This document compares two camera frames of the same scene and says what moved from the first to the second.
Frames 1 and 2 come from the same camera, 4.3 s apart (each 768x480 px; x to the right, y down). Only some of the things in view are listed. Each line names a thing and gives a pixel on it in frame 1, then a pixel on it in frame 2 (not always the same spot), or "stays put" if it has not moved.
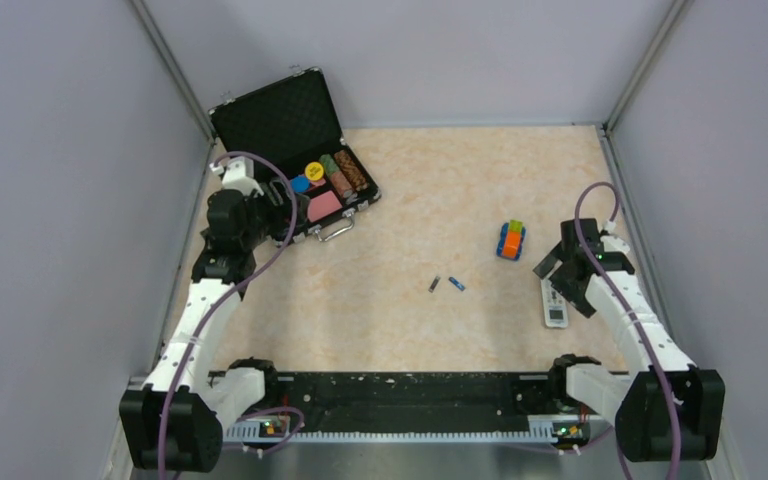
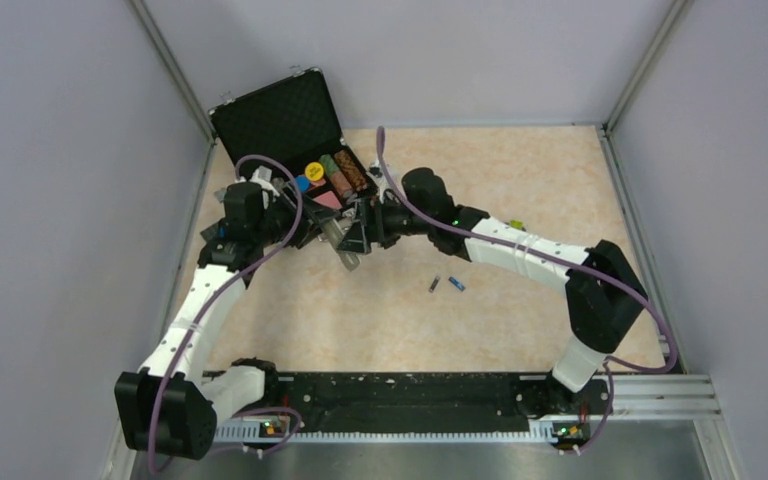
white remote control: (554, 305) → (334, 233)
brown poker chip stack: (351, 170) stays put
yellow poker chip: (314, 171) stays put
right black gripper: (574, 296) → (372, 213)
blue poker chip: (300, 183) stays put
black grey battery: (434, 284) stays put
